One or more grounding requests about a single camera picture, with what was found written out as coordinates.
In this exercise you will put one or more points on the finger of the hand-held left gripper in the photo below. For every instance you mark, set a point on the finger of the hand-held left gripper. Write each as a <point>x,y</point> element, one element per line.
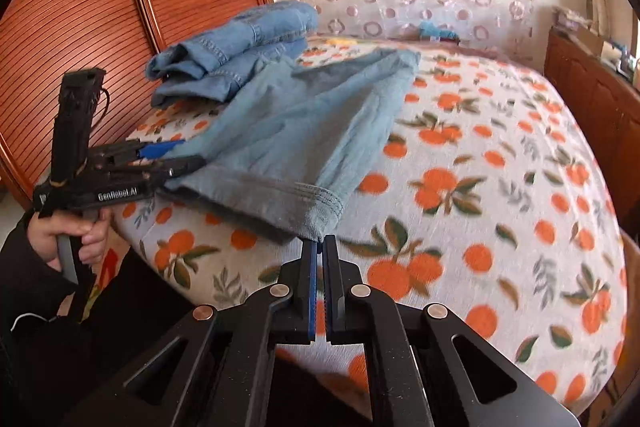
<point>155,150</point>
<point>175,167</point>

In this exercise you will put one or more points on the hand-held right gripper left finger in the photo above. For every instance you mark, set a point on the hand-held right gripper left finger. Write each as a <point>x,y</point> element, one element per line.
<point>312,302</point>

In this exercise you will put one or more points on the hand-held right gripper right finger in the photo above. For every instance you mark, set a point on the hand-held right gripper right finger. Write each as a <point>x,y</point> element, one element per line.
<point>326,302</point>

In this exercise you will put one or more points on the grey-blue pants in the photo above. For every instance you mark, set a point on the grey-blue pants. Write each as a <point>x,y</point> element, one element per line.
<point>310,127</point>

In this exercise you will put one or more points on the person's left forearm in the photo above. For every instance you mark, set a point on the person's left forearm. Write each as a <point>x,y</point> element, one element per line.
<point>30,287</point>

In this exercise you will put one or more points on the person's left hand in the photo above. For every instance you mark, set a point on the person's left hand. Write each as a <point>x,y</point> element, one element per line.
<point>47,234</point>

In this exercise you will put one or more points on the folded blue denim jeans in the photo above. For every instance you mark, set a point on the folded blue denim jeans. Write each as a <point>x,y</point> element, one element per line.
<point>225,52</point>

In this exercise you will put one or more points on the person's dark clothing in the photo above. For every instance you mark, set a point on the person's dark clothing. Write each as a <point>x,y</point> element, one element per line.
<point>160,307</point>

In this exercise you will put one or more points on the orange fruit print bed sheet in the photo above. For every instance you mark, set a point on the orange fruit print bed sheet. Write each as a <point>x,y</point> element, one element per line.
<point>475,157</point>

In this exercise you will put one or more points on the small blue box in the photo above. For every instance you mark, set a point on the small blue box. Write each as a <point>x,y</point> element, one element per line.
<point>437,32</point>

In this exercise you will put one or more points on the wooden side cabinet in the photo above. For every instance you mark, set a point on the wooden side cabinet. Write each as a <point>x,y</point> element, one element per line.
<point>595,97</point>

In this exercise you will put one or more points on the cardboard box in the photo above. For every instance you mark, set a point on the cardboard box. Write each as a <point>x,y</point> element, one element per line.
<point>590,39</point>

